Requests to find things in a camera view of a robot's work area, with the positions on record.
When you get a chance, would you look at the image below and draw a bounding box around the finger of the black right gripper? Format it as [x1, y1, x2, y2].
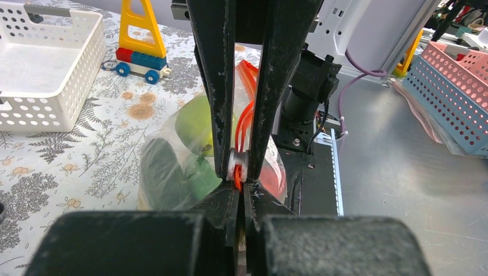
[247, 1, 322, 180]
[187, 0, 237, 179]

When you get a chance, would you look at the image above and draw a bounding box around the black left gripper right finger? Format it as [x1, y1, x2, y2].
[243, 183, 431, 275]

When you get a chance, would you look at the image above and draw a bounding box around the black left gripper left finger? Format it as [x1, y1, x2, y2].
[25, 181, 240, 275]

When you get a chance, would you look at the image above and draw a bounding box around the red orange toy mango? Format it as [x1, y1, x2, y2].
[259, 152, 287, 203]

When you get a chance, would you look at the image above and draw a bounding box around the dark green toy cucumber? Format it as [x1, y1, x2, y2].
[139, 138, 192, 211]

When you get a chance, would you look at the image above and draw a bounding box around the clear zip bag orange zipper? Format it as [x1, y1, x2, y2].
[136, 59, 280, 211]

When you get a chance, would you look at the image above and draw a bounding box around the green toy apple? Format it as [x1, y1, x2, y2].
[174, 95, 214, 157]

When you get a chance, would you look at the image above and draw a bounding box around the light green toy pepper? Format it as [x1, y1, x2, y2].
[184, 156, 221, 201]

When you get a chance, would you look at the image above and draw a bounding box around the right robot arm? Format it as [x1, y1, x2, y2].
[186, 1, 369, 180]

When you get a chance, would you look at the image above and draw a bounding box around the white perforated plastic basket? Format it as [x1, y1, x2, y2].
[1, 1, 106, 132]

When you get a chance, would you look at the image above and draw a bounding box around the pink blue perforated rack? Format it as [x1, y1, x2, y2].
[402, 42, 487, 156]

